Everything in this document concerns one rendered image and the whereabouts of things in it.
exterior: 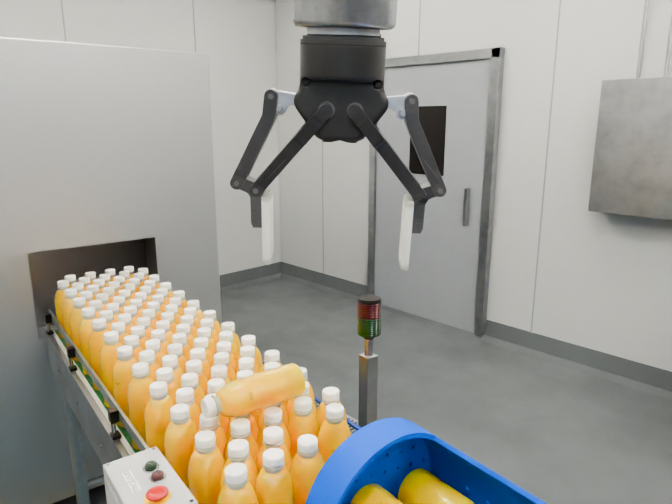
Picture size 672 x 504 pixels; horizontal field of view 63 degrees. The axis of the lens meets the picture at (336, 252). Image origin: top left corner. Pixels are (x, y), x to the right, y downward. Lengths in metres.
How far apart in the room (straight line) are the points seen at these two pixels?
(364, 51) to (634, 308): 3.73
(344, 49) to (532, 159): 3.78
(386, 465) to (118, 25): 4.67
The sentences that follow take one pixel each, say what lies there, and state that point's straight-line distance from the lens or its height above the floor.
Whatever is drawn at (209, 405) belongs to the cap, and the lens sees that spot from 1.14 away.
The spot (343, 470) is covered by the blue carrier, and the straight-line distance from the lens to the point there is 0.87.
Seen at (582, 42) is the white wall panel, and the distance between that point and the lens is 4.13.
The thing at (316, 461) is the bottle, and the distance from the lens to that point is 1.11.
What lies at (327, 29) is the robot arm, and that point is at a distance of 0.48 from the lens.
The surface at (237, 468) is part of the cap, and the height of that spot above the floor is 1.12.
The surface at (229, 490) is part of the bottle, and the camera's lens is 1.05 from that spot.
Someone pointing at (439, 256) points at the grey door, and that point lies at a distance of 4.67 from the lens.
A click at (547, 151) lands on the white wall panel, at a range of 4.17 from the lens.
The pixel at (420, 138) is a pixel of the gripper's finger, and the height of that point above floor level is 1.69.
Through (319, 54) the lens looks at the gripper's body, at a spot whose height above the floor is 1.76.
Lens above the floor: 1.71
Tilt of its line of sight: 13 degrees down
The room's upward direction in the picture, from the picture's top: straight up
